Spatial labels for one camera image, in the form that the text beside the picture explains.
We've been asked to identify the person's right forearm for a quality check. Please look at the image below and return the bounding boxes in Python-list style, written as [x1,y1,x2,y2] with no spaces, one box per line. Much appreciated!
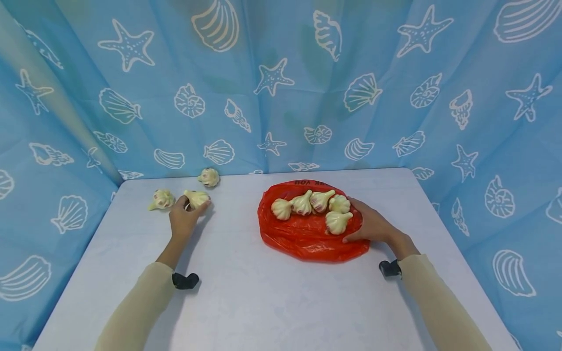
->
[389,233,493,351]

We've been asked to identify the black wrist band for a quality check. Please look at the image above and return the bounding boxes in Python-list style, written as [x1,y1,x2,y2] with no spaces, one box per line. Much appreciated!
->
[171,273,200,291]
[379,259,403,279]

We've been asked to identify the person's left hand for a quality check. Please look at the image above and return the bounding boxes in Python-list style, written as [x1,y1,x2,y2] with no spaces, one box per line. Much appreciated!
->
[169,195,212,240]

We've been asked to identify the person's left forearm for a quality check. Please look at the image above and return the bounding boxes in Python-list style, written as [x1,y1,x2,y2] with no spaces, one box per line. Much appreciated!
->
[94,236,189,351]

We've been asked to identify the person's right hand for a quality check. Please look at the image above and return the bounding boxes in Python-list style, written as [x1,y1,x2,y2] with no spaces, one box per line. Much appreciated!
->
[342,197,409,247]

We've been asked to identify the red plastic bag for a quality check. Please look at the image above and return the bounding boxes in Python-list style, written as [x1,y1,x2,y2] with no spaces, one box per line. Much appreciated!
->
[257,180,371,263]

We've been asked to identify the white garlic bulb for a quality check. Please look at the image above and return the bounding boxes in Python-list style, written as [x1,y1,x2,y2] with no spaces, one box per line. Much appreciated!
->
[270,197,294,221]
[290,190,314,216]
[310,189,337,214]
[183,190,211,210]
[325,211,354,236]
[197,168,221,188]
[148,189,176,212]
[328,194,351,215]

